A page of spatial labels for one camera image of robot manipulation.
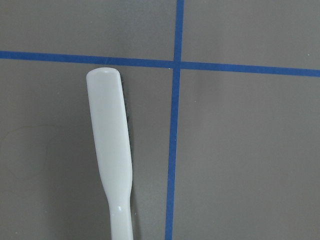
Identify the beige hand brush black bristles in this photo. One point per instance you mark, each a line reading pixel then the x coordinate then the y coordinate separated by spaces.
pixel 112 146

